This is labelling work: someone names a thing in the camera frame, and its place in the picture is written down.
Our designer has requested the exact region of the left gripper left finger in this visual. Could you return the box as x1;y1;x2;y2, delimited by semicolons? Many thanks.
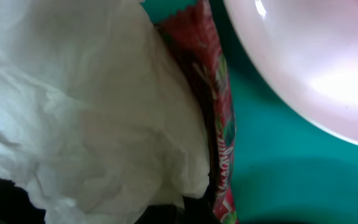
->
0;179;45;224

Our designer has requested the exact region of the red snack wrapper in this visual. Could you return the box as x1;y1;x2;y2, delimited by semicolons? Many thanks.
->
155;0;239;224

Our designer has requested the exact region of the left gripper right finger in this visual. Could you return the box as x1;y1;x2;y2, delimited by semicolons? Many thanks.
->
135;197;221;224

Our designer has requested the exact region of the pink plate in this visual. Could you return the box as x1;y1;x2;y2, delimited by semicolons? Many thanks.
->
224;0;358;145

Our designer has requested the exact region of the teal serving tray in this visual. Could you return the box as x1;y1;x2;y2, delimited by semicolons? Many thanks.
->
140;0;358;224

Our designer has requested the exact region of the white napkin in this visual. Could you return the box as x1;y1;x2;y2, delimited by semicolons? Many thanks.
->
0;0;209;223

